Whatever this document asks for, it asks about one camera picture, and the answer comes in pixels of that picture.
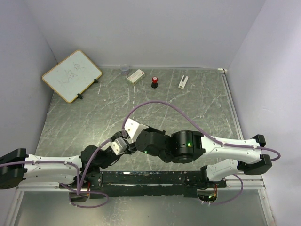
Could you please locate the white stapler remover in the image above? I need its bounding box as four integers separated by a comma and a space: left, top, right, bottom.
178, 75, 189, 89

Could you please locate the small clear plastic cup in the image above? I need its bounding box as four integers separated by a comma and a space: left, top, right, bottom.
120, 64, 129, 76

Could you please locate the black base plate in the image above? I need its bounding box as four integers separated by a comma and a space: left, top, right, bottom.
58, 170, 228, 200

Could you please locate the red and black stamp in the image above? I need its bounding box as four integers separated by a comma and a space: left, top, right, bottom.
151, 76, 158, 89

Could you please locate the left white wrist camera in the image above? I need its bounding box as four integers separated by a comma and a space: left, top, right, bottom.
110, 137, 127, 156

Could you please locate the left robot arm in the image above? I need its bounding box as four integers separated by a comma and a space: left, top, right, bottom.
0, 132, 128, 190

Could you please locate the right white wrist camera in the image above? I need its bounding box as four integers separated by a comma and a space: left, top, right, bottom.
125, 118, 148, 142

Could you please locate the aluminium rail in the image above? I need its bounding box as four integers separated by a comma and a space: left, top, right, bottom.
17, 173, 266, 191

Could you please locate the white cardboard box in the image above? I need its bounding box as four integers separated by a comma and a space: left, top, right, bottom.
127, 69, 145, 85

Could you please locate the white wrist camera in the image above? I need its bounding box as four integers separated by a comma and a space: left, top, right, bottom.
125, 118, 148, 142
110, 137, 127, 156

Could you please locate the white board with wooden frame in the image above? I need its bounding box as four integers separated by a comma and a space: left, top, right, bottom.
42, 50, 102, 103

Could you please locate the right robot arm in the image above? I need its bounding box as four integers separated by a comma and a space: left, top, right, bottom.
125, 124, 272, 187

